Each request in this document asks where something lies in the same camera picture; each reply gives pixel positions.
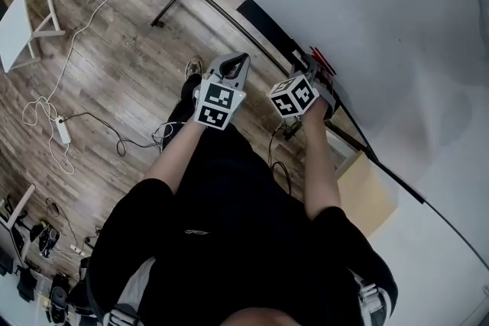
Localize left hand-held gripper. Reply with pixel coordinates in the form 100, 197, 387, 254
193, 52, 251, 132

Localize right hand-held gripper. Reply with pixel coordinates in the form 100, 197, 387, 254
269, 54, 339, 124

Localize person's right forearm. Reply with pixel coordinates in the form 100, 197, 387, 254
300, 102, 343, 222

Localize person's left forearm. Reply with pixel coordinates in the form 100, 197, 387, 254
143, 121, 208, 196

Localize red whiteboard eraser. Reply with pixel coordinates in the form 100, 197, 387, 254
308, 46, 338, 78

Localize person's left shoe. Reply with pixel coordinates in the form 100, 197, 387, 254
184, 56, 204, 83

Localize person's left leg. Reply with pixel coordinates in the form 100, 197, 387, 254
161, 73, 203, 152

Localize light wooden table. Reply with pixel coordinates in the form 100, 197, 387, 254
327, 129, 400, 240

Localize person's black clothing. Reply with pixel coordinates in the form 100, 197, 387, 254
85, 121, 399, 326

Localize long white power strip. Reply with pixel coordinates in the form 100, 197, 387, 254
54, 116, 73, 145

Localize white wooden chair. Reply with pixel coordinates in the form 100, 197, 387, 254
0, 0, 66, 74

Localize left hand-held gripper cable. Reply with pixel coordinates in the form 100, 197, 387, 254
151, 119, 190, 150

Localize hand-held gripper cable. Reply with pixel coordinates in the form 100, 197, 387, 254
151, 119, 190, 150
268, 117, 307, 196

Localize right hand-held gripper cable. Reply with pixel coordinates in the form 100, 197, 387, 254
268, 117, 307, 196

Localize black power cable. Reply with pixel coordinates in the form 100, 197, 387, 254
62, 111, 170, 158

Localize long white cable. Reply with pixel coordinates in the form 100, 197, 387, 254
21, 0, 166, 176

